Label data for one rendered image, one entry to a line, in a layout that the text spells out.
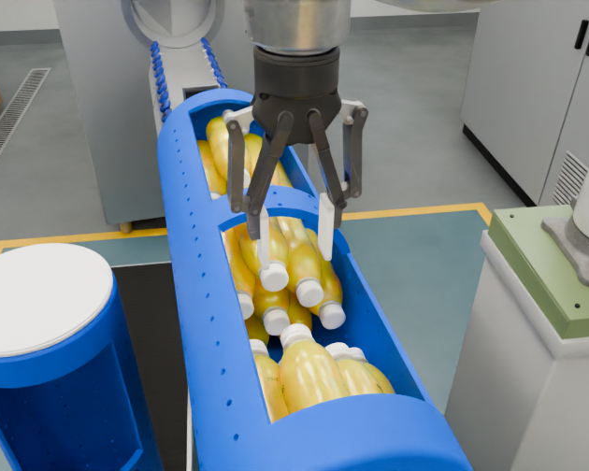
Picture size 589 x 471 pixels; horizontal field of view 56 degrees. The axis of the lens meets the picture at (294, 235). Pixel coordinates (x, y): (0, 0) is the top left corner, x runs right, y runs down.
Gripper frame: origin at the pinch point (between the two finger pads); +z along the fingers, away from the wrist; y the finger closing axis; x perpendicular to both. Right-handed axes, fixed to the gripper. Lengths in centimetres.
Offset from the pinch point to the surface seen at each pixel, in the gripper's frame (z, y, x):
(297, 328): 14.6, -0.8, -0.7
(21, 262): 29, 40, -43
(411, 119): 123, -160, -289
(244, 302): 19.7, 4.0, -12.6
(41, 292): 29, 36, -33
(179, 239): 16.2, 11.8, -25.4
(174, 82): 36, 5, -153
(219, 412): 15.0, 10.4, 9.0
